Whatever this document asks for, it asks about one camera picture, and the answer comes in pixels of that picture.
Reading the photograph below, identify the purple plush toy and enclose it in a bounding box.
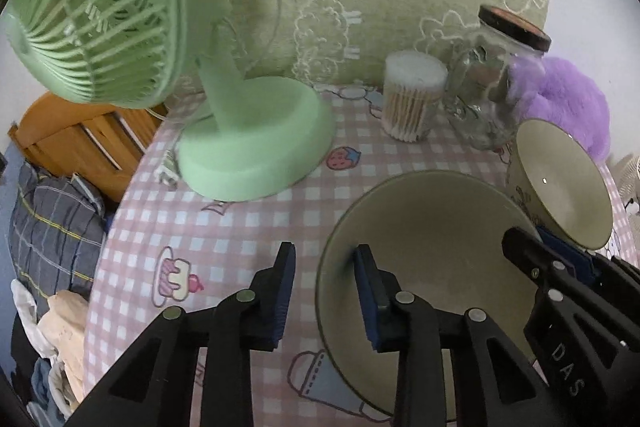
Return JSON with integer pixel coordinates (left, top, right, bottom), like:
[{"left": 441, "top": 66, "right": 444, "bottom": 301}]
[{"left": 510, "top": 57, "right": 612, "bottom": 160}]

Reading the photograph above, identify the glass jar with dark lid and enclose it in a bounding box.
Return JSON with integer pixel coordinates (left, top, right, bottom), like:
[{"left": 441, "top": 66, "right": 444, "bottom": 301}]
[{"left": 442, "top": 4, "right": 552, "bottom": 152}]

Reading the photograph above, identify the green-rimmed floral bowl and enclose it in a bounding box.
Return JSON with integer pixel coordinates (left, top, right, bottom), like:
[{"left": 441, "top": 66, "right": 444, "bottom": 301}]
[{"left": 506, "top": 118, "right": 615, "bottom": 252}]

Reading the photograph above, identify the green desk fan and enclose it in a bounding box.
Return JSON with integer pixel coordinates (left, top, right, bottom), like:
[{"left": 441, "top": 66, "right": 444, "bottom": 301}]
[{"left": 2, "top": 0, "right": 336, "bottom": 202}]

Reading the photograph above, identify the white desk fan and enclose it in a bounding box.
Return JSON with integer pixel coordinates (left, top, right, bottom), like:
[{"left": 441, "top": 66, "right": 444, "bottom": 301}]
[{"left": 617, "top": 154, "right": 640, "bottom": 212}]

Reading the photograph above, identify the white crumpled cloth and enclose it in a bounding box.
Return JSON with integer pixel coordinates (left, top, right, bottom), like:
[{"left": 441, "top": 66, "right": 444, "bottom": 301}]
[{"left": 12, "top": 279, "right": 91, "bottom": 413}]

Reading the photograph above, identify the wooden chair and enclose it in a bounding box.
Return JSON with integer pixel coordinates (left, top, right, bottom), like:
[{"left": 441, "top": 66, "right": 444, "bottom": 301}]
[{"left": 7, "top": 91, "right": 168, "bottom": 202}]

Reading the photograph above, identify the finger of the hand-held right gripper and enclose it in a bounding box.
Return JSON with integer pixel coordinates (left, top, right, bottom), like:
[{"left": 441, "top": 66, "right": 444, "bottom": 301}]
[
  {"left": 501, "top": 227, "right": 567, "bottom": 303},
  {"left": 539, "top": 228, "right": 640, "bottom": 323}
]

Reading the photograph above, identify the wide bowl with blue sticker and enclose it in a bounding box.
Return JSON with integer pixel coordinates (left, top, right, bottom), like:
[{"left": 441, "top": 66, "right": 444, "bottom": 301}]
[{"left": 315, "top": 170, "right": 543, "bottom": 423}]

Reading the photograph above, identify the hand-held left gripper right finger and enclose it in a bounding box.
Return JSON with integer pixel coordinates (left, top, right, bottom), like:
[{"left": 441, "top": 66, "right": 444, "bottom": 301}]
[{"left": 352, "top": 244, "right": 566, "bottom": 427}]

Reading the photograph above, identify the cotton swab container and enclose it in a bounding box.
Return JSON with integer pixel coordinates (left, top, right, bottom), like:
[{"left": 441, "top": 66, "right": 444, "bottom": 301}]
[{"left": 382, "top": 51, "right": 449, "bottom": 142}]

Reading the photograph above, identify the pink checkered tablecloth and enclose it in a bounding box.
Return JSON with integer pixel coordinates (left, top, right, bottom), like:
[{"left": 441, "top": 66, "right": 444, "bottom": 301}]
[{"left": 82, "top": 79, "right": 633, "bottom": 427}]

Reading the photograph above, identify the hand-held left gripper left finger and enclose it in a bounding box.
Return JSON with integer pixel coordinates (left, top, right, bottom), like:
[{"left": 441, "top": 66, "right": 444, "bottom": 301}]
[{"left": 65, "top": 241, "right": 297, "bottom": 427}]

